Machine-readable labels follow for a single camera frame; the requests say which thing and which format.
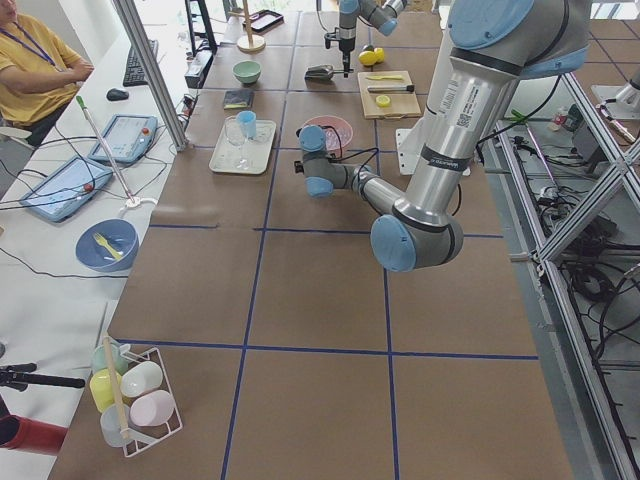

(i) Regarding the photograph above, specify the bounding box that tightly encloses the black computer mouse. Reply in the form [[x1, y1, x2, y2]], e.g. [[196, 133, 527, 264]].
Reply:
[[106, 88, 129, 102]]

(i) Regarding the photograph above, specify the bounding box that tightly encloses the far blue teach pendant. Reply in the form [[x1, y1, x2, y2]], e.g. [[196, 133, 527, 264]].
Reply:
[[102, 114, 158, 166]]

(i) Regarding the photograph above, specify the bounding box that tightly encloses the blue bowl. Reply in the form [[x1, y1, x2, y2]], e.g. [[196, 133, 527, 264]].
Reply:
[[75, 218, 139, 273]]

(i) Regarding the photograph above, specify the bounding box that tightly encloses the pink bowl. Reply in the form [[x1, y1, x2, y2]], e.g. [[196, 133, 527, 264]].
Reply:
[[302, 115, 353, 154]]

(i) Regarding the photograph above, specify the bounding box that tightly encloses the metal ice scoop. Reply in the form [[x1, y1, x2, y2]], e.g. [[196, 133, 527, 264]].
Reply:
[[304, 64, 344, 82]]

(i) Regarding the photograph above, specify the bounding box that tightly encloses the wooden stand with base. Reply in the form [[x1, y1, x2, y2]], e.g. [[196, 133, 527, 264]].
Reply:
[[236, 0, 266, 53]]

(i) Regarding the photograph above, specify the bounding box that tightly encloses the black keyboard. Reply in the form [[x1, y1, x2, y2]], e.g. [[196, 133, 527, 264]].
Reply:
[[122, 46, 148, 87]]

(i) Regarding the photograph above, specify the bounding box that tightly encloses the wooden rack handle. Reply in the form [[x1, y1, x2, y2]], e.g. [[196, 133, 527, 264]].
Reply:
[[102, 335, 131, 440]]

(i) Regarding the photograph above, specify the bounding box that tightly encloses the yellow plastic fork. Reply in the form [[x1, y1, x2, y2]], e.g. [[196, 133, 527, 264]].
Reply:
[[93, 232, 122, 261]]

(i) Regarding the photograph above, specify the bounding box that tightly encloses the blue plastic cup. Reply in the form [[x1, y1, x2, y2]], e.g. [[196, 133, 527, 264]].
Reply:
[[236, 110, 257, 140]]

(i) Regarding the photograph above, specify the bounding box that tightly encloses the person in yellow shirt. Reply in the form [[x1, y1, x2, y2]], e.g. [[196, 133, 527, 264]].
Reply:
[[1, 1, 94, 147]]

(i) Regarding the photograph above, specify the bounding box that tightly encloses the green ceramic bowl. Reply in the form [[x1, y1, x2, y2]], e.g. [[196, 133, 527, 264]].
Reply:
[[232, 60, 262, 85]]

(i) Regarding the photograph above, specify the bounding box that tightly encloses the yellow cup in rack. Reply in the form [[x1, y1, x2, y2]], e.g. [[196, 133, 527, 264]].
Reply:
[[89, 369, 115, 413]]

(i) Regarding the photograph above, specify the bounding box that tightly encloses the white wire cup rack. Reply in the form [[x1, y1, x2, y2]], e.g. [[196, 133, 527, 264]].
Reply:
[[117, 343, 183, 458]]

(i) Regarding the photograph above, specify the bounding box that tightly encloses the green cup in rack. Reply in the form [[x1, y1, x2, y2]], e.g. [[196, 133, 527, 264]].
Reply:
[[91, 340, 128, 375]]

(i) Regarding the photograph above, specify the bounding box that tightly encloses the cream bear serving tray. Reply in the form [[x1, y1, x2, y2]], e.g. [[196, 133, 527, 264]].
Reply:
[[209, 116, 276, 175]]

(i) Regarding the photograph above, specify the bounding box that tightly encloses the white rod with green tip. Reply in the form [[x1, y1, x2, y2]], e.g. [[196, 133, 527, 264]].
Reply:
[[75, 95, 142, 212]]

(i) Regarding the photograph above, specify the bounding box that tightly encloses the clear cup in rack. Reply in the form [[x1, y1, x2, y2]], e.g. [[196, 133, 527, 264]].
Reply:
[[100, 404, 132, 448]]

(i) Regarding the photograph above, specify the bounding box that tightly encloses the blue teach pendant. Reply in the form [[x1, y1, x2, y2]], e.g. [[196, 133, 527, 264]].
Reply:
[[102, 114, 158, 166], [19, 156, 113, 223]]

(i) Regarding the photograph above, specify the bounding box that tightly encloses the lemon half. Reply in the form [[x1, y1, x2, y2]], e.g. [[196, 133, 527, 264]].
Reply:
[[375, 95, 391, 108]]

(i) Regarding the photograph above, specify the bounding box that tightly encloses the aluminium frame post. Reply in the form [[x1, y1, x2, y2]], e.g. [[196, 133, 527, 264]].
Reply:
[[114, 0, 188, 152]]

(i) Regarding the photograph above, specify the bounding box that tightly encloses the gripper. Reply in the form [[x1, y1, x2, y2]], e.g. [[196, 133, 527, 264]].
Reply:
[[324, 27, 356, 76]]

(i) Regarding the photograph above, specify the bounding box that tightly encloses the pink cup in rack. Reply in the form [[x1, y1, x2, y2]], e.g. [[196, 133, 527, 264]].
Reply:
[[130, 390, 175, 427]]

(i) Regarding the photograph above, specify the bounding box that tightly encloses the pile of ice cubes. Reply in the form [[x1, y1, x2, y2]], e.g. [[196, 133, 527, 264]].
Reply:
[[322, 125, 350, 151]]

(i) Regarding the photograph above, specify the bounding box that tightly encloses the yellow plastic knife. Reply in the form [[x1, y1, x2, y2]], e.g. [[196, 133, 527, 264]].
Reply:
[[365, 75, 404, 81]]

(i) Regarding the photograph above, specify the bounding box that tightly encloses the small yellow lemon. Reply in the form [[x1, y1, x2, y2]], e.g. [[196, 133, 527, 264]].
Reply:
[[373, 47, 385, 63]]

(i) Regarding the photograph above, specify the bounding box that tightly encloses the steel rod tool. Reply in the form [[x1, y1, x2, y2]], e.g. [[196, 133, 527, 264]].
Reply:
[[366, 84, 415, 94]]

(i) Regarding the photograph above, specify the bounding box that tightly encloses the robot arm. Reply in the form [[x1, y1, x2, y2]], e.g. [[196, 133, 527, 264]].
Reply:
[[324, 0, 409, 78], [295, 1, 591, 272]]

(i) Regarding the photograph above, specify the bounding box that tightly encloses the grey folded cloth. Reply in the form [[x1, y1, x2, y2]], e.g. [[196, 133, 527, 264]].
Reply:
[[223, 89, 254, 110]]

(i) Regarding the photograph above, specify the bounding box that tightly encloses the dark tray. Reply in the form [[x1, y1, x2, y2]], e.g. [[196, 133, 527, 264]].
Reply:
[[249, 9, 284, 34]]

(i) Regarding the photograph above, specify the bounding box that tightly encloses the near blue teach pendant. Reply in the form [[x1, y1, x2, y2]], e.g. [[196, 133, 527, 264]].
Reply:
[[19, 156, 113, 223]]

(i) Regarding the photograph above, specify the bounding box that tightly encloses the clear wine glass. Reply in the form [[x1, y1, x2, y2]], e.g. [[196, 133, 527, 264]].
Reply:
[[224, 116, 250, 171]]

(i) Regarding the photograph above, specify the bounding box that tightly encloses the white cup in rack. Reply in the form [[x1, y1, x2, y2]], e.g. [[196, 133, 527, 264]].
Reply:
[[120, 361, 163, 398]]

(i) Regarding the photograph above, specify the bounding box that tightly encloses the wooden cutting board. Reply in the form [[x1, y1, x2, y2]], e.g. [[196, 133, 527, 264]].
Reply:
[[358, 70, 422, 119]]

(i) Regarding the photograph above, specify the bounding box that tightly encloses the large yellow lemon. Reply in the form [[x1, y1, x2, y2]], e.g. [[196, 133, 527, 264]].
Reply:
[[358, 50, 378, 67]]

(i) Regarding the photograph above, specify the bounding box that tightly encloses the red cylinder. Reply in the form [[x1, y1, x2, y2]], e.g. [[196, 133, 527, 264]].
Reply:
[[1, 415, 68, 455]]

